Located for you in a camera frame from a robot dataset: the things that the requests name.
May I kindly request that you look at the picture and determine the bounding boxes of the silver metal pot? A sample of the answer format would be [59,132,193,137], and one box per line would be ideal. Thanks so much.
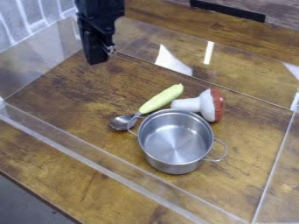
[127,108,229,175]

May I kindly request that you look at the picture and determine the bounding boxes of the spoon with green handle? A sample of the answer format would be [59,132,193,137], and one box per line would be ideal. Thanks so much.
[110,83,183,130]

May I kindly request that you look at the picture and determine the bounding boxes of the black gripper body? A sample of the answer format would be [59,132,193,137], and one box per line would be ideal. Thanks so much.
[75,0,126,30]

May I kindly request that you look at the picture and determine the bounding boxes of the red and white toy mushroom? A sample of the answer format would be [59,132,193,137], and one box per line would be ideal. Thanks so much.
[171,88,225,123]

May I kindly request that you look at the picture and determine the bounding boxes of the clear acrylic enclosure wall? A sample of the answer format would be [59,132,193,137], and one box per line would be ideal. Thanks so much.
[0,0,299,224]

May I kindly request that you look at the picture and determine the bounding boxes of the black bar in background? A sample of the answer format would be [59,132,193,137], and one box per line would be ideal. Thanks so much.
[190,0,267,23]

